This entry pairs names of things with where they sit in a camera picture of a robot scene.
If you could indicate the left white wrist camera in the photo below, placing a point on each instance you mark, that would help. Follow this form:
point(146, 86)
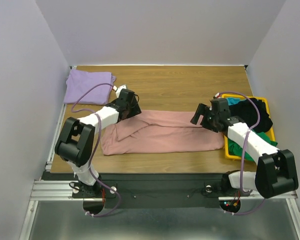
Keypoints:
point(118, 90)

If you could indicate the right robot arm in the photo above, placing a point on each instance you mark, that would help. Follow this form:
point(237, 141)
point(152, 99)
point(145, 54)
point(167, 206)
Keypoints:
point(276, 171)

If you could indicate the pink t-shirt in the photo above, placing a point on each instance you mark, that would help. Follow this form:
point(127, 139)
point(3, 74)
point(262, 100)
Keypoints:
point(155, 131)

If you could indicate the black t-shirt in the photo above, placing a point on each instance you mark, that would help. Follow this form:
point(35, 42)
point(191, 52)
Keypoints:
point(246, 111)

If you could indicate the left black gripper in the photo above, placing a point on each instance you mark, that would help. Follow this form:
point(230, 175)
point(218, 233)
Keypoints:
point(136, 109)

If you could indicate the silver knob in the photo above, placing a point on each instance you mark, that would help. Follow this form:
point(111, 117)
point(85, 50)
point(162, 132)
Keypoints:
point(208, 189)
point(113, 190)

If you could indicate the folded purple t-shirt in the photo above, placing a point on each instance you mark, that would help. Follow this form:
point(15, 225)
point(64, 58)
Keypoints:
point(92, 88)

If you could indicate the green t-shirt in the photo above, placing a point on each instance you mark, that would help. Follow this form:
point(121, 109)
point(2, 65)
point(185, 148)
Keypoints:
point(235, 150)

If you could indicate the electronics board with leds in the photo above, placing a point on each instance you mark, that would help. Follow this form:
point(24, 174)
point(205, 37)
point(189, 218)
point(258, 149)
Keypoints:
point(232, 205)

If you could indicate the right silver knob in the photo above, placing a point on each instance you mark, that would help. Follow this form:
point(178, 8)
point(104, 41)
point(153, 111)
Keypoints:
point(208, 189)

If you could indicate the left silver knob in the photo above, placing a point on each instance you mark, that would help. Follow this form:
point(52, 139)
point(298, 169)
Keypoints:
point(113, 190)

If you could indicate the yellow plastic bin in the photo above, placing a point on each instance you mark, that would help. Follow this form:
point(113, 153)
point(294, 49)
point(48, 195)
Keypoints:
point(269, 133)

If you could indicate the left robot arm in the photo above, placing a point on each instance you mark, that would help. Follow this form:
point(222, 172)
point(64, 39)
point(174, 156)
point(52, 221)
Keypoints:
point(79, 138)

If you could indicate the aluminium frame rail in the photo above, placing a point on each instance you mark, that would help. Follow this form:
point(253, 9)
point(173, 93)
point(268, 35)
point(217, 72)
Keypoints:
point(39, 115)

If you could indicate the teal cloth in bin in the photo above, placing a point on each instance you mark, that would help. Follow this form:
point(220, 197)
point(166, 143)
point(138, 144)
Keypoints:
point(232, 100)

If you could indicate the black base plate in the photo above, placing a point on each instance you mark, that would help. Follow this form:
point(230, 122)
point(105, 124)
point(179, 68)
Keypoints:
point(142, 191)

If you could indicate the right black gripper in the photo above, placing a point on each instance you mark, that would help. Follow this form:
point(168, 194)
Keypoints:
point(205, 116)

